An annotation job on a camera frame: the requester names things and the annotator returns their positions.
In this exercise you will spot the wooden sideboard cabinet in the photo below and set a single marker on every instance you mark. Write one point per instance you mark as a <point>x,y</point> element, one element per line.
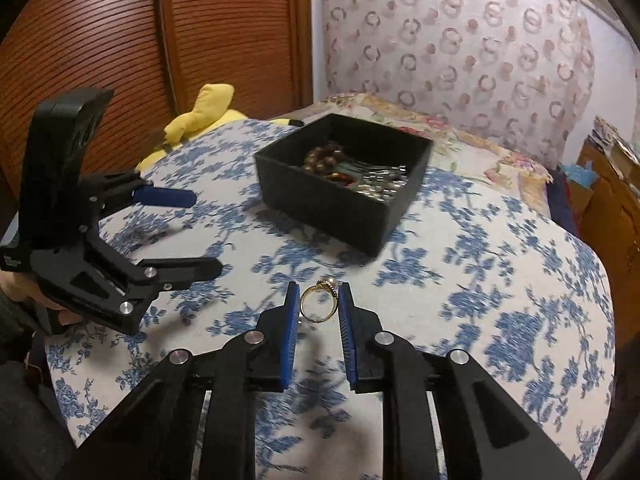
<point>610,226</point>

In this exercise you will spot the black square jewelry box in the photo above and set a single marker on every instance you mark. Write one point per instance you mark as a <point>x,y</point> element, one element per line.
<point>291,174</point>

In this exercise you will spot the pale jade bangle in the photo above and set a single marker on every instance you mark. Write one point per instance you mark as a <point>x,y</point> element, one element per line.
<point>340,178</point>

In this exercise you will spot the blue gift bag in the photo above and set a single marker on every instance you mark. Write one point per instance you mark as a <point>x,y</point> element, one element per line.
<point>580,180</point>

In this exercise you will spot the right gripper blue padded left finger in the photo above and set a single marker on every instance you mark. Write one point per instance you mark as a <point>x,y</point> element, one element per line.
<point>195,412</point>

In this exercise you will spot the yellow plush toy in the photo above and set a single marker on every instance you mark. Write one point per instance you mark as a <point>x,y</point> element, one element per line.
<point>211,110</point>

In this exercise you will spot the wooden louvered wardrobe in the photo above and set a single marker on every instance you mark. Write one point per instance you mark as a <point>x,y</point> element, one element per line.
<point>155,55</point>

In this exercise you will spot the pink circle patterned curtain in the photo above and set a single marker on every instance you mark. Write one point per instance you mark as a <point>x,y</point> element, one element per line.
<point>516,72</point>

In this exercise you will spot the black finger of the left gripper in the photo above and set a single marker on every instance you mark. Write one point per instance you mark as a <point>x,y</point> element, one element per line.
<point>169,274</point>

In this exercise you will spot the person's left hand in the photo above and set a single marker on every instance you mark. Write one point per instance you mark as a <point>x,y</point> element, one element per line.
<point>21,287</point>

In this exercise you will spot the dark grey left sleeve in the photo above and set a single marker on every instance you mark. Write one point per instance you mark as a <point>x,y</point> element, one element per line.
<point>19,322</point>

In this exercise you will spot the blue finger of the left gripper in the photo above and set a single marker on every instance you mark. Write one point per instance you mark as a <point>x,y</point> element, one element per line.
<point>150,195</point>

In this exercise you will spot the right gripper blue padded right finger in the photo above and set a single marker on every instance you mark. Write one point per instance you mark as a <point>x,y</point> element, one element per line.
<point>442,410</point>

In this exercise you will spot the silver wavy hair fork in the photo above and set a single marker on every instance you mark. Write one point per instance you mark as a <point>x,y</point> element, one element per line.
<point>381,183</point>

